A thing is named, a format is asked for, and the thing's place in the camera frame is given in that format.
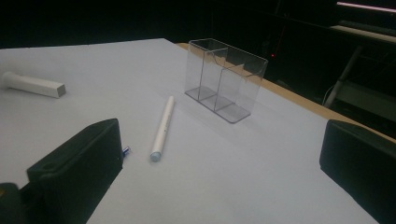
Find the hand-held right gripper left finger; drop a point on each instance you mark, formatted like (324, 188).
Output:
(77, 168)

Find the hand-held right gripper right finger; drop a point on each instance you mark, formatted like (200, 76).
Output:
(361, 161)

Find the white pen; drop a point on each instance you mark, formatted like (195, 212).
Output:
(163, 127)

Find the white metal stand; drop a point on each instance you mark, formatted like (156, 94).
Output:
(345, 74)

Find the pink light strip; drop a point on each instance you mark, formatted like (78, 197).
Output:
(364, 6)

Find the white square bar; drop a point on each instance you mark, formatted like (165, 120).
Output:
(31, 84)

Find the clear acrylic pen holder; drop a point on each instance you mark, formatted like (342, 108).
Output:
(224, 105)

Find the white table cover sheet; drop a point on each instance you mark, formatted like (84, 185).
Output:
(218, 171)

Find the blue pen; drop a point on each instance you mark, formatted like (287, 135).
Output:
(126, 151)

